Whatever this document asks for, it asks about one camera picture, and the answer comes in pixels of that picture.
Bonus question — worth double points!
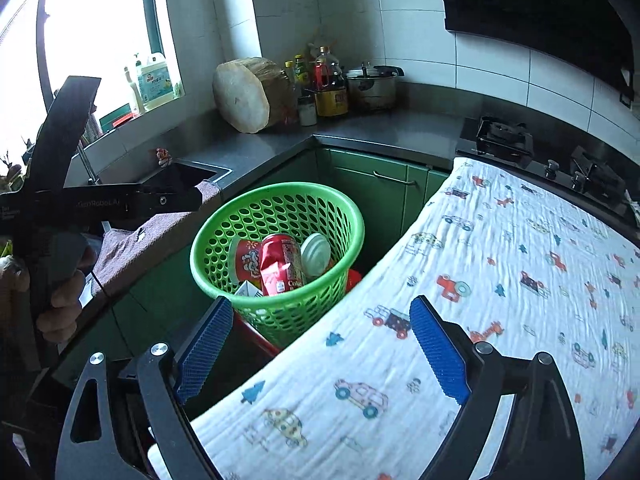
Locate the green kitchen cabinet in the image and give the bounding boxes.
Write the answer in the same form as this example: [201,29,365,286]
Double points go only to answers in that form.
[50,147,451,391]

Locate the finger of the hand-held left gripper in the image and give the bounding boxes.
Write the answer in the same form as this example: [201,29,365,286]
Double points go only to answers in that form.
[127,179,205,210]

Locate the black burner grate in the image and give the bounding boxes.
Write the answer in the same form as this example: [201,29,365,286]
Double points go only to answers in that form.
[475,117,535,161]
[570,146,629,202]

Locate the dark oil bottle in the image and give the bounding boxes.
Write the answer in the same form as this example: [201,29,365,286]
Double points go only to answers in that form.
[315,46,346,94]

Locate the round wooden chopping block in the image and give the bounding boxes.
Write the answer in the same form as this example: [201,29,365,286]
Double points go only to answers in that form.
[212,57,294,134]

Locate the red paper cup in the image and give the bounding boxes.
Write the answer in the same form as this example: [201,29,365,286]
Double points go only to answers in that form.
[229,236,264,289]

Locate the person's left hand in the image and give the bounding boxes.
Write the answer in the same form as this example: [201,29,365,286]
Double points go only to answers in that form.
[0,245,99,343]

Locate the black range hood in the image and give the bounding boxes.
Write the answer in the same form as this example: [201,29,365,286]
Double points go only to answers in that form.
[437,0,640,111]

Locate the yellow container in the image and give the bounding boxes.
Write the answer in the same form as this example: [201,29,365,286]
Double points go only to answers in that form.
[315,87,349,119]

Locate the white round lid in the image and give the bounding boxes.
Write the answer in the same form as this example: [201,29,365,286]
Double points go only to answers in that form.
[300,232,332,277]

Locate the steel sink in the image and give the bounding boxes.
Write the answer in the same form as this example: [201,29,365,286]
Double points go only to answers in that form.
[144,160,234,197]

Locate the black gas stove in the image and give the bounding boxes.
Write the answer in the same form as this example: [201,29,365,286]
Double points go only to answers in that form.
[456,116,637,217]

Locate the white spray bottle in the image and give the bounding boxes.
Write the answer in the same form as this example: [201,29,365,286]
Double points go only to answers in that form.
[124,55,144,117]

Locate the steel cooking pot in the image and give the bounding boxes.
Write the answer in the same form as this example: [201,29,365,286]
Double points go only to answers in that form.
[345,63,405,112]

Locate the crushed red can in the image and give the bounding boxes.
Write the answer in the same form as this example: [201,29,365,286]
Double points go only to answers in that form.
[259,233,307,297]

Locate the white jar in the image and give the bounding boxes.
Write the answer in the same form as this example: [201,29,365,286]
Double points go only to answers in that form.
[298,96,318,127]

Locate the brown towel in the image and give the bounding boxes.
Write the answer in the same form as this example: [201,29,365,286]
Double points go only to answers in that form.
[91,179,222,297]

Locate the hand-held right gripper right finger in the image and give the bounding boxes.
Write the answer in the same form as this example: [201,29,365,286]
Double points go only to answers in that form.
[409,295,586,480]

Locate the metal cabinet handle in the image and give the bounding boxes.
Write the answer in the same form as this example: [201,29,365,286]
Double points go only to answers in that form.
[372,170,419,187]

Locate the green plastic basket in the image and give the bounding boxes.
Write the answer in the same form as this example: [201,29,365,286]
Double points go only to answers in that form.
[190,182,366,351]

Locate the vehicle printed white cloth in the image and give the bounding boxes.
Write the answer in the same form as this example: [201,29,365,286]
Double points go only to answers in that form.
[147,157,640,480]

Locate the detergent bottle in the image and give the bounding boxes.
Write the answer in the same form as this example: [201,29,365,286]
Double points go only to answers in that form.
[137,52,174,112]

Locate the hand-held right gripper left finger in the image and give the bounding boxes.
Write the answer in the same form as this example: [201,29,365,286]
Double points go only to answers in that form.
[56,296,236,480]

